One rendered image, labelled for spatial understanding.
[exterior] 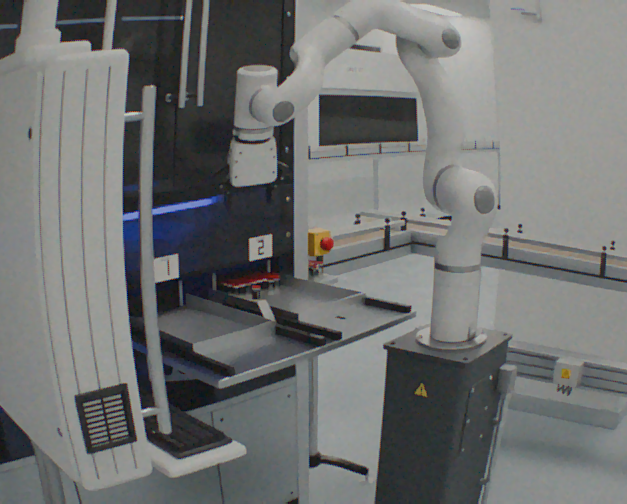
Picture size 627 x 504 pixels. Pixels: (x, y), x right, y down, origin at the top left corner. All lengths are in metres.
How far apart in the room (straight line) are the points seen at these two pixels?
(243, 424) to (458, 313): 0.78
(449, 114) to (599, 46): 1.55
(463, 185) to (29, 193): 1.01
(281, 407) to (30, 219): 1.42
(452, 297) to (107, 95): 1.01
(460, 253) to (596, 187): 1.49
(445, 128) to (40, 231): 1.00
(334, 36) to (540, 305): 2.05
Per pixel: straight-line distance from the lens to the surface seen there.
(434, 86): 1.69
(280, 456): 2.39
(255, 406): 2.23
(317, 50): 1.55
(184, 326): 1.88
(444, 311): 1.77
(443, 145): 1.72
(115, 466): 1.23
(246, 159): 1.56
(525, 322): 3.37
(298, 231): 2.21
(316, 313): 1.92
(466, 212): 1.66
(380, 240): 2.70
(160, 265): 1.88
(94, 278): 1.11
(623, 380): 2.59
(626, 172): 3.05
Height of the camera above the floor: 1.45
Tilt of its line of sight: 12 degrees down
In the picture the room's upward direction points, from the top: straight up
